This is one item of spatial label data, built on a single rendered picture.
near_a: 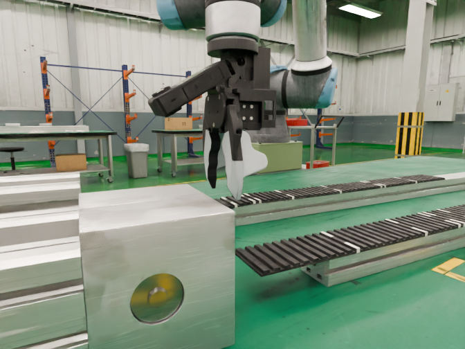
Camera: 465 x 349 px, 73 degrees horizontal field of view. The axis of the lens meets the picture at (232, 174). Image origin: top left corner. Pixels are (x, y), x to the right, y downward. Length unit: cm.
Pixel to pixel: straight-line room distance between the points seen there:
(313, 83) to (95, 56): 745
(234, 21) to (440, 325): 38
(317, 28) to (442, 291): 72
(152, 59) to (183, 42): 97
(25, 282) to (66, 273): 2
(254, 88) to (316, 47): 49
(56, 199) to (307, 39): 74
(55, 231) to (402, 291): 29
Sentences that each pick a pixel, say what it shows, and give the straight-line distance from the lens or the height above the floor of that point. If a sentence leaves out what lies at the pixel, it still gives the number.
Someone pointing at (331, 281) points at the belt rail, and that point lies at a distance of 32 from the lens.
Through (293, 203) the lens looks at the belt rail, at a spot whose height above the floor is 80.
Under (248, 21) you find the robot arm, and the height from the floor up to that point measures 106.
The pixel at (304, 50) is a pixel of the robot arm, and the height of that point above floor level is 112.
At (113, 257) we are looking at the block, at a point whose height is 86.
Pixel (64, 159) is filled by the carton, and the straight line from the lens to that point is 518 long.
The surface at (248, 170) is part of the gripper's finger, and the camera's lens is 42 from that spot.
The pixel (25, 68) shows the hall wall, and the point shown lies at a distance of 796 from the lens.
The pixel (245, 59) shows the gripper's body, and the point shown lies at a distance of 46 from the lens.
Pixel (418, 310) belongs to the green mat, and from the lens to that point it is 32.
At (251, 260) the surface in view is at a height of 81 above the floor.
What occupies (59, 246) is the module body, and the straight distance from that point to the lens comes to 20.
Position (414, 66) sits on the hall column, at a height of 191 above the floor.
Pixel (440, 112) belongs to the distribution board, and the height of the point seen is 121.
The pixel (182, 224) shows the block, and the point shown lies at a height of 87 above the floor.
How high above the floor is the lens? 93
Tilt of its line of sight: 10 degrees down
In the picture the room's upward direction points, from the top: straight up
